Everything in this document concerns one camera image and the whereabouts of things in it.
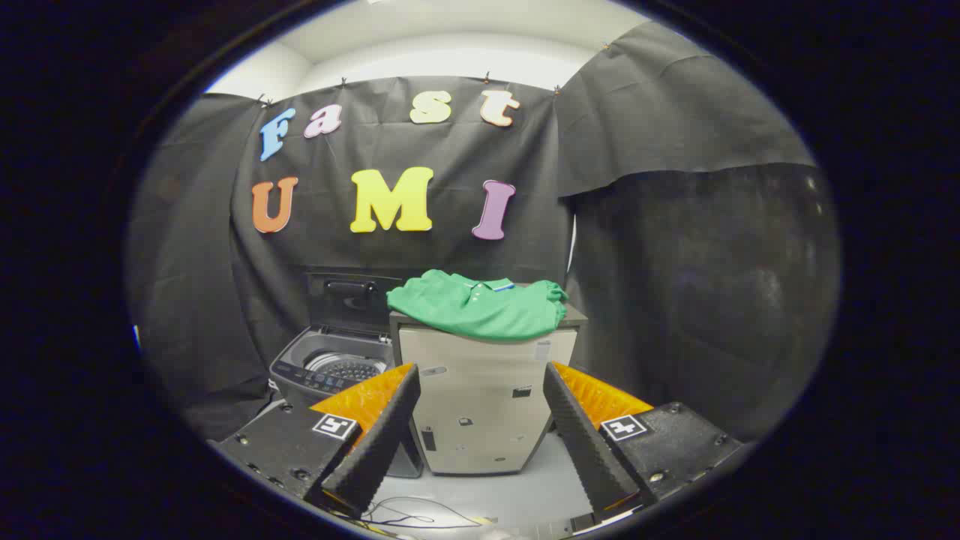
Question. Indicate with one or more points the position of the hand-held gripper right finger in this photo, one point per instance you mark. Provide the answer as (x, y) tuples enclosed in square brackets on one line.
[(581, 442)]

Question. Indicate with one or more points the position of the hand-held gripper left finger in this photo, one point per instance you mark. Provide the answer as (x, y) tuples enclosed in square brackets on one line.
[(375, 442)]

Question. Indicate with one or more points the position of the grey washing machine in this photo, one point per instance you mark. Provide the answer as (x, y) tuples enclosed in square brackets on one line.
[(315, 360)]

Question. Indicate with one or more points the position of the green polo shirt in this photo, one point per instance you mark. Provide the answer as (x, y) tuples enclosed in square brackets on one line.
[(480, 311)]

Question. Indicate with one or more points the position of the beige cabinet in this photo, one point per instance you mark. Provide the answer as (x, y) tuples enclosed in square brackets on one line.
[(480, 390)]

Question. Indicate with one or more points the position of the black backdrop cloth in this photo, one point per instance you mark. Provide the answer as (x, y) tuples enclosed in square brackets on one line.
[(660, 247)]

